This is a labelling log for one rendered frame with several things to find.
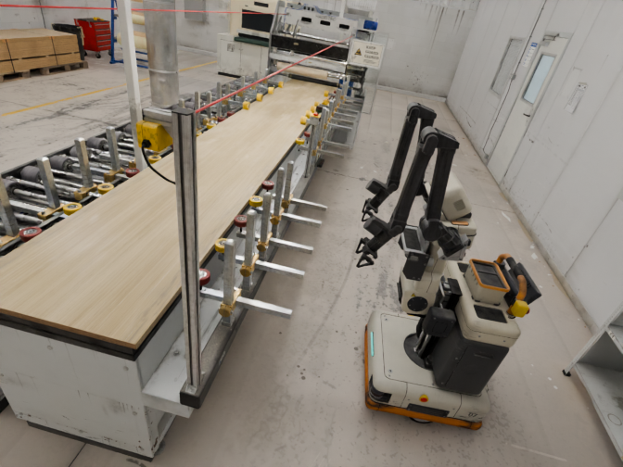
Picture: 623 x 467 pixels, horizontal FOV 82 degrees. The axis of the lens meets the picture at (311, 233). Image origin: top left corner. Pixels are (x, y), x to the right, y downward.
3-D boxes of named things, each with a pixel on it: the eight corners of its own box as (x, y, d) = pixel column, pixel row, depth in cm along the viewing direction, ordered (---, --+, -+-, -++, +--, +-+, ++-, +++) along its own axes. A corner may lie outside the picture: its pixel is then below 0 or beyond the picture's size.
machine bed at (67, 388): (324, 145, 597) (334, 90, 550) (154, 470, 168) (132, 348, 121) (285, 136, 602) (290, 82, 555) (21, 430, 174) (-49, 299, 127)
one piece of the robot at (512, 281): (487, 283, 208) (519, 258, 197) (508, 329, 178) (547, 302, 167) (473, 273, 206) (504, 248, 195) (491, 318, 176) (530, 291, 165)
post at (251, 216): (250, 290, 184) (257, 209, 158) (248, 295, 181) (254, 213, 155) (244, 289, 184) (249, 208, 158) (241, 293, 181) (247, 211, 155)
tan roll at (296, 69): (360, 85, 556) (362, 77, 549) (359, 86, 546) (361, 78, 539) (272, 68, 567) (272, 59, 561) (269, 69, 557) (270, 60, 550)
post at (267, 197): (264, 266, 206) (272, 192, 180) (262, 270, 203) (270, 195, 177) (259, 265, 206) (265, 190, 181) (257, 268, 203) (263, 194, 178)
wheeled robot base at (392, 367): (454, 347, 258) (467, 322, 244) (479, 435, 204) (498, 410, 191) (362, 329, 259) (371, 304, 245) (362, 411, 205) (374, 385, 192)
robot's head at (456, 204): (464, 192, 173) (451, 167, 167) (476, 213, 155) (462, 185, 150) (436, 206, 178) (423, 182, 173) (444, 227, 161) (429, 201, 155)
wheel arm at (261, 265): (303, 277, 177) (305, 271, 175) (302, 281, 175) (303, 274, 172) (221, 257, 181) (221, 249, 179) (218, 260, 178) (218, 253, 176)
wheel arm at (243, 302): (291, 315, 158) (292, 309, 155) (289, 321, 155) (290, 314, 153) (198, 292, 161) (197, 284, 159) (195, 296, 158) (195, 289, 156)
